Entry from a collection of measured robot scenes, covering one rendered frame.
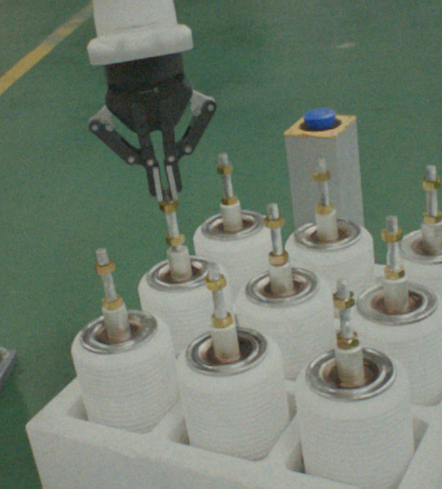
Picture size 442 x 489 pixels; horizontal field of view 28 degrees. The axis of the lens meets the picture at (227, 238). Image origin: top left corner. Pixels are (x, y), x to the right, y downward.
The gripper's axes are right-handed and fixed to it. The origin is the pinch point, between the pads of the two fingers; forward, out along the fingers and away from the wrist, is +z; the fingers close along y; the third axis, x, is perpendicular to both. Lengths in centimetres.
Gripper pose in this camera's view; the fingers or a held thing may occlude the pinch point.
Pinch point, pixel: (164, 180)
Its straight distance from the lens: 91.0
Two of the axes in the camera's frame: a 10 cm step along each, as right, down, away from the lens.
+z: 1.4, 8.9, 4.3
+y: -9.8, 1.8, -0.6
